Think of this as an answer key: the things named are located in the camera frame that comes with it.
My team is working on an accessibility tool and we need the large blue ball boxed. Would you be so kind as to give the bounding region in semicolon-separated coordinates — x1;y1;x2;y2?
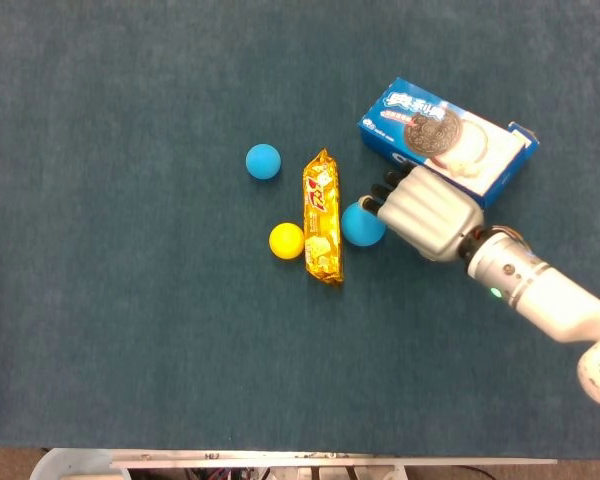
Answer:
340;202;387;247

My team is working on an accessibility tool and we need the yellow ball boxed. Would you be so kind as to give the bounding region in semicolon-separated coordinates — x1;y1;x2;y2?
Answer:
268;222;306;261

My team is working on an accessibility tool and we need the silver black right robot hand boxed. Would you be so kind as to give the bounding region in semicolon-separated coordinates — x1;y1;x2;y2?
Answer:
358;166;485;263

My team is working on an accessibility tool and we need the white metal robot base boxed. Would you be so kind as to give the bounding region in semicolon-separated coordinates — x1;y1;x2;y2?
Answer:
29;447;559;480

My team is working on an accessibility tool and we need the teal blue table carpet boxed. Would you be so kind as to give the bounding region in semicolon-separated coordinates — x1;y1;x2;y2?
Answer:
0;0;600;460

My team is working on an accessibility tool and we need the blue pink Oreo cookie box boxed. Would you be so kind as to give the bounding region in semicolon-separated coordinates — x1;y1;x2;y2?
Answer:
357;76;540;210

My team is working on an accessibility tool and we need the small blue ball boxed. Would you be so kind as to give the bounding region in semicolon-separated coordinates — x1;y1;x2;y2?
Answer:
245;143;282;180

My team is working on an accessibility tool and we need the gold foil wafer packet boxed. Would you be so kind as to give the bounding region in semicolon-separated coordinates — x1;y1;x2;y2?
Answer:
302;148;345;287

